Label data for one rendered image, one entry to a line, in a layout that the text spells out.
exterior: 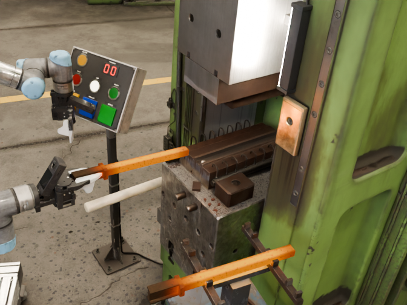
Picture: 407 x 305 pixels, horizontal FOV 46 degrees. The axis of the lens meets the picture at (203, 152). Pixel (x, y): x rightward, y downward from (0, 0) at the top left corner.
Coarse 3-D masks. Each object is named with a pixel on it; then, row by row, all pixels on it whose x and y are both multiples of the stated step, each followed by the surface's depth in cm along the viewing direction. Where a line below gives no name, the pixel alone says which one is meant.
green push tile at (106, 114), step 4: (104, 104) 199; (104, 108) 198; (108, 108) 197; (112, 108) 196; (100, 112) 199; (104, 112) 198; (108, 112) 197; (112, 112) 196; (100, 116) 199; (104, 116) 198; (108, 116) 197; (112, 116) 196; (100, 120) 199; (104, 120) 198; (108, 120) 197; (112, 120) 196; (108, 124) 197; (112, 124) 197
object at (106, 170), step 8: (160, 152) 159; (168, 152) 159; (176, 152) 160; (184, 152) 162; (128, 160) 152; (136, 160) 153; (144, 160) 154; (152, 160) 155; (160, 160) 157; (88, 168) 145; (96, 168) 146; (104, 168) 146; (112, 168) 148; (120, 168) 149; (128, 168) 151; (136, 168) 153; (80, 176) 142; (104, 176) 146
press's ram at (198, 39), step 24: (192, 0) 152; (216, 0) 142; (240, 0) 134; (264, 0) 139; (288, 0) 145; (192, 24) 156; (216, 24) 145; (240, 24) 139; (264, 24) 144; (288, 24) 147; (192, 48) 160; (216, 48) 149; (240, 48) 144; (264, 48) 149; (216, 72) 154; (240, 72) 149; (264, 72) 155
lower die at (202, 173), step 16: (256, 128) 203; (272, 128) 202; (208, 144) 191; (224, 144) 190; (256, 144) 189; (272, 144) 192; (192, 160) 181; (208, 160) 178; (240, 160) 181; (256, 160) 185; (208, 176) 174
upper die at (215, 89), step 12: (192, 60) 162; (192, 72) 164; (204, 72) 158; (192, 84) 166; (204, 84) 160; (216, 84) 154; (240, 84) 159; (252, 84) 162; (264, 84) 165; (276, 84) 169; (216, 96) 156; (228, 96) 158; (240, 96) 162
